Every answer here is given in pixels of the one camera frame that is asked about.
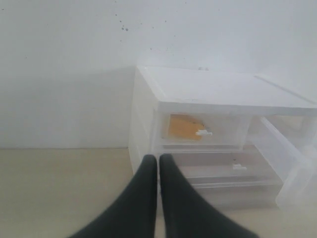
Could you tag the white plastic drawer cabinet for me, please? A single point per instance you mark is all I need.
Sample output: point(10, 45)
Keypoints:
point(159, 90)

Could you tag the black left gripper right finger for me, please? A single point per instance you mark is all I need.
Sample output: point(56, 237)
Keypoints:
point(186, 213)

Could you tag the wide clear drawer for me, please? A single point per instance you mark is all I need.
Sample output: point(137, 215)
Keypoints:
point(223, 165)
point(229, 196)

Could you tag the yellow wedge sponge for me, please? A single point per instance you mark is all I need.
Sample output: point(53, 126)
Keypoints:
point(184, 127)

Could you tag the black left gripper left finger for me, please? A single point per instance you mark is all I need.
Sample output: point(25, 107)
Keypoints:
point(133, 213)

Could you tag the middle wide clear drawer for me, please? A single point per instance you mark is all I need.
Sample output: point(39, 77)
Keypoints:
point(223, 165)

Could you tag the bottom wide clear drawer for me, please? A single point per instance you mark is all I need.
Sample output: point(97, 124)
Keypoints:
point(229, 196)

